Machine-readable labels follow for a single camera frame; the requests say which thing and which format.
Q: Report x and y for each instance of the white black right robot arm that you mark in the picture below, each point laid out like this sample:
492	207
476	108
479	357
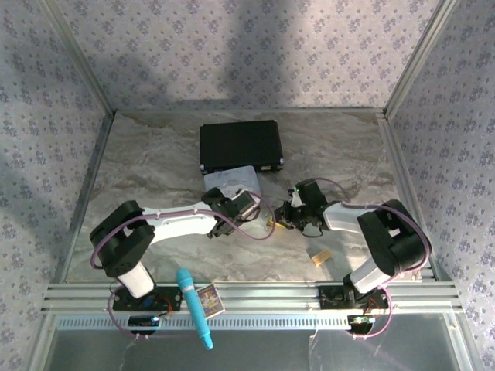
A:
390	239

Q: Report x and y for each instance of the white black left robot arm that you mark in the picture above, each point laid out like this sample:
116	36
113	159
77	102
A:
181	224

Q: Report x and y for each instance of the wooden clothespin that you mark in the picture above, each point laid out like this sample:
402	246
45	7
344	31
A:
321	257

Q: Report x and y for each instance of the black hard case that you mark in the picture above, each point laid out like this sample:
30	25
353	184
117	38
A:
239	147

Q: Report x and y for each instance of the small printed card box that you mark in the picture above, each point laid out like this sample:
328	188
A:
211	301

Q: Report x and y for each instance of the blue toy microphone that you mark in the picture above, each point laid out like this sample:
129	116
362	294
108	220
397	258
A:
193	301

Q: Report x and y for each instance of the small black circuit board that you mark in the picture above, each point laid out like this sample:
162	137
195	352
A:
361	320
144	320

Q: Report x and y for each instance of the aluminium frame rail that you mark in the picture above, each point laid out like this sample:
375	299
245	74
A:
267	295

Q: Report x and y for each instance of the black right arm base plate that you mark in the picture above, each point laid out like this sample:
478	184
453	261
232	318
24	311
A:
332	297

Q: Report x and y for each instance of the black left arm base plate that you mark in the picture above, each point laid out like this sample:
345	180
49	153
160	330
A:
170	299

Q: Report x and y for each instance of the aluminium frame post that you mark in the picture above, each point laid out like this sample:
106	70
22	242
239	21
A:
417	58

